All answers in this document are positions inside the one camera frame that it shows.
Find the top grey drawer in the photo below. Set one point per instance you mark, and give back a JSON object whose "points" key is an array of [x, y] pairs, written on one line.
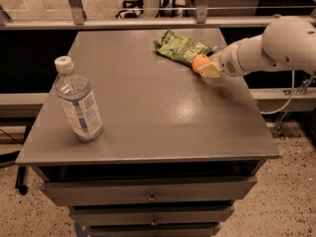
{"points": [[149, 191]]}

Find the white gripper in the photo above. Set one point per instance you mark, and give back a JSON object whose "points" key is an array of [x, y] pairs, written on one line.
{"points": [[226, 60]]}

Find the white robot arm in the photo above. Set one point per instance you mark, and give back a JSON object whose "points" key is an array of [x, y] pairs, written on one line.
{"points": [[288, 43]]}

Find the clear plastic water bottle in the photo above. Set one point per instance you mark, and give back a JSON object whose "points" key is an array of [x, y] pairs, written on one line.
{"points": [[77, 99]]}

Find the middle grey drawer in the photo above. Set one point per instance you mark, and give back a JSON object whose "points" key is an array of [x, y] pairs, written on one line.
{"points": [[157, 214]]}

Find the bottom grey drawer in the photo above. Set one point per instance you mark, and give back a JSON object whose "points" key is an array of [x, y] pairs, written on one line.
{"points": [[165, 230]]}

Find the metal window rail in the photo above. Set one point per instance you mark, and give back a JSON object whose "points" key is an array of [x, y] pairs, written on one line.
{"points": [[101, 14]]}

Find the black stand leg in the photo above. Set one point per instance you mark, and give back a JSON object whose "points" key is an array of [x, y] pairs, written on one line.
{"points": [[20, 186]]}

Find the black office chair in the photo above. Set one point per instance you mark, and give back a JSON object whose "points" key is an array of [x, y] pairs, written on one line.
{"points": [[131, 9]]}

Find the orange fruit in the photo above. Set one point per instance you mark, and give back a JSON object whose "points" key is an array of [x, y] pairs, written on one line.
{"points": [[199, 61]]}

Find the grey drawer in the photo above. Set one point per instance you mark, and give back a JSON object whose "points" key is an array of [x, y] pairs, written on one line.
{"points": [[165, 230], [157, 214], [149, 191]]}

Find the green jalapeno chip bag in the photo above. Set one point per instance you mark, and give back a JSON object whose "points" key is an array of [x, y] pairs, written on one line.
{"points": [[179, 48]]}

